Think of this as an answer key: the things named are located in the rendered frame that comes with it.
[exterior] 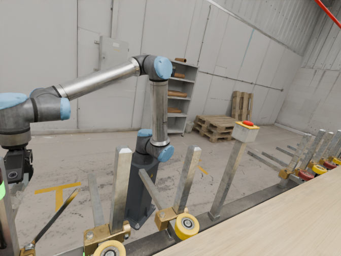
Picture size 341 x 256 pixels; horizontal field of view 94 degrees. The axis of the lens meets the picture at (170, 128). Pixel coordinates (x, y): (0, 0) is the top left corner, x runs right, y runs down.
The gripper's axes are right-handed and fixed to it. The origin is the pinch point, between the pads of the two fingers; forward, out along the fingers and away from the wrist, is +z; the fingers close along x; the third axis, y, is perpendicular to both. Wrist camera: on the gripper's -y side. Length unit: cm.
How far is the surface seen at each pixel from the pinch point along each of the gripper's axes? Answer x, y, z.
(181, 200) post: -53, -33, -9
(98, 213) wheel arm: -25.0, -23.5, -2.9
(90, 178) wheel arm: -24.3, -3.3, -2.8
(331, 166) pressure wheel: -196, -43, -7
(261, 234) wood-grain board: -73, -55, -8
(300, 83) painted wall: -785, 239, -103
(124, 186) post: -29.7, -33.2, -21.7
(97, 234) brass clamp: -23.5, -31.8, -4.0
